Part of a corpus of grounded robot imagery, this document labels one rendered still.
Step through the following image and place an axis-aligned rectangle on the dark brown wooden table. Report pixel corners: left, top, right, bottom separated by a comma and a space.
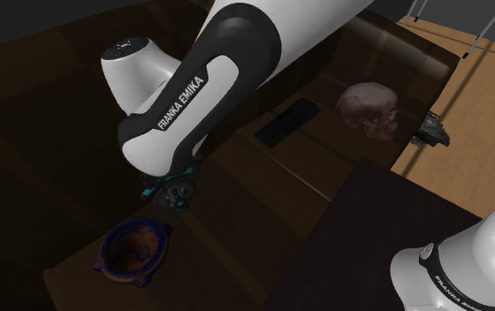
0, 0, 461, 311

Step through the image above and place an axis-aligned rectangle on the teal and black wheeled toy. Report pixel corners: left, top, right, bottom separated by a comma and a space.
139, 164, 198, 215

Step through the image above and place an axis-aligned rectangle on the dark brown skull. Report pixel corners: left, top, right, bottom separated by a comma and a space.
335, 81, 400, 142

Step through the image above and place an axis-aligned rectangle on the white thin-legged furniture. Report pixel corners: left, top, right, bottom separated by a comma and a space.
401, 0, 495, 60

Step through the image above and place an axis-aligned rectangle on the dark grey small figure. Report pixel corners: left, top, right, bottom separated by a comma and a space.
410, 110, 452, 148

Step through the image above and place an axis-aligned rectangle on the black flat rectangular device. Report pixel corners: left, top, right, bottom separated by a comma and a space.
254, 96, 323, 149

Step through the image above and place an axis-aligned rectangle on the blue bowl with brown inside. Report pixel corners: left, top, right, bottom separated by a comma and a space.
91, 216, 174, 289

